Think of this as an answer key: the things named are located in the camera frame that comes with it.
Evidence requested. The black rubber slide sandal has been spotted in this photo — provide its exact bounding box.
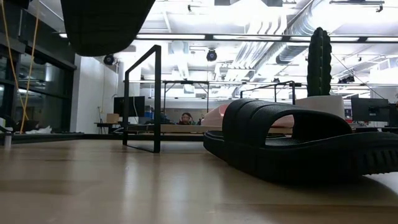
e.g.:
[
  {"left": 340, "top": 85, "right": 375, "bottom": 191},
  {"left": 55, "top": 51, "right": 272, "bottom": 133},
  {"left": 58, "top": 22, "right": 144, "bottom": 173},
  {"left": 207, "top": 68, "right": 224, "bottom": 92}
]
[
  {"left": 60, "top": 0, "right": 156, "bottom": 57},
  {"left": 203, "top": 98, "right": 398, "bottom": 183}
]

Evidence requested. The person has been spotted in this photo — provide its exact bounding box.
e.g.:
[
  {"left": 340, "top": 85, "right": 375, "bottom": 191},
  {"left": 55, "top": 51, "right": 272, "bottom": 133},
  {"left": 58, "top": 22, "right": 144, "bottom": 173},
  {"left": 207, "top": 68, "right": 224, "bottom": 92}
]
[{"left": 177, "top": 111, "right": 194, "bottom": 126}]

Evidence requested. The black background monitor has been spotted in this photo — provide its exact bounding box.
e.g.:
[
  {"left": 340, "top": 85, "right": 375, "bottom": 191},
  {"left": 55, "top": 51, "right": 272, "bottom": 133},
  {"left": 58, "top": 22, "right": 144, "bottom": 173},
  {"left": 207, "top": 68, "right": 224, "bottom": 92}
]
[
  {"left": 113, "top": 96, "right": 146, "bottom": 118},
  {"left": 351, "top": 98, "right": 389, "bottom": 123},
  {"left": 388, "top": 102, "right": 398, "bottom": 127}
]

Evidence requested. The long ceiling light bar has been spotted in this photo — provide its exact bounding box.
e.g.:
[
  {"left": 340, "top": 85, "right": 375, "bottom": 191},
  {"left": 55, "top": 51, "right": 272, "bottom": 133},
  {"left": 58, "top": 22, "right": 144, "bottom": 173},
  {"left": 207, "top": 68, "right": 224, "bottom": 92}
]
[{"left": 58, "top": 32, "right": 398, "bottom": 43}]

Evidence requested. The green cactus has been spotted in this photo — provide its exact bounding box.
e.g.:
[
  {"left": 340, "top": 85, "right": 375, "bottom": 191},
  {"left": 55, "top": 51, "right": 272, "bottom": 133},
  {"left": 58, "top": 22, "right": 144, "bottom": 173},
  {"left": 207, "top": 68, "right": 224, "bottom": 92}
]
[{"left": 306, "top": 27, "right": 333, "bottom": 97}]

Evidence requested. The white crumpled cloth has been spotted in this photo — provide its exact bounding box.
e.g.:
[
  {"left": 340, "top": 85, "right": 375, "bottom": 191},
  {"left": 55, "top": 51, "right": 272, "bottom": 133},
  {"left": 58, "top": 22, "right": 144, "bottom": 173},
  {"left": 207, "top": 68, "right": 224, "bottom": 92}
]
[{"left": 25, "top": 125, "right": 53, "bottom": 135}]

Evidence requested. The black metal background frame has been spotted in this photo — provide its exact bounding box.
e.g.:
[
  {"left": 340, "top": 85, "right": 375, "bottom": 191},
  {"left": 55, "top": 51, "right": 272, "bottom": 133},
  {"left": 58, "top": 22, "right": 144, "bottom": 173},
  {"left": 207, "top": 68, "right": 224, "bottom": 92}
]
[{"left": 161, "top": 80, "right": 210, "bottom": 123}]

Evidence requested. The wooden shelf with black frame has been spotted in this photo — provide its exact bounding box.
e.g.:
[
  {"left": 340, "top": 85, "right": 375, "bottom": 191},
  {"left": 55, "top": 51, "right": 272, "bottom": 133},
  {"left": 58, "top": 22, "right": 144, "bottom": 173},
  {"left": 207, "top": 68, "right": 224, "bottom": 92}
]
[{"left": 123, "top": 44, "right": 297, "bottom": 153}]

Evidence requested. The grey ceiling duct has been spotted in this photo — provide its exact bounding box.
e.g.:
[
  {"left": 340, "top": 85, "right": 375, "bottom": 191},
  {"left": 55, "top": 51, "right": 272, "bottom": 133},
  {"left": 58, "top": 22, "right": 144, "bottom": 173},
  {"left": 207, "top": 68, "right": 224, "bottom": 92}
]
[{"left": 275, "top": 0, "right": 335, "bottom": 65}]

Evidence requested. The black aluminium table frame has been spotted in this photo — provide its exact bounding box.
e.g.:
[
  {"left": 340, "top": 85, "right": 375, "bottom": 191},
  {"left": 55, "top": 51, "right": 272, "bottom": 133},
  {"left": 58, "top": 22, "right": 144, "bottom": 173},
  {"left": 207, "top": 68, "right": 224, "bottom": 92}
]
[{"left": 0, "top": 133, "right": 206, "bottom": 143}]

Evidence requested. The yellow cable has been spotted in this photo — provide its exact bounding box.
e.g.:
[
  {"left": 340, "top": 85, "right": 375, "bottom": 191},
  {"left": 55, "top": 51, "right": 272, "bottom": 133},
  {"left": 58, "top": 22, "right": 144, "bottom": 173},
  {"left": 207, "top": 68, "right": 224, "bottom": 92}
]
[
  {"left": 0, "top": 0, "right": 29, "bottom": 122},
  {"left": 19, "top": 0, "right": 41, "bottom": 134}
]

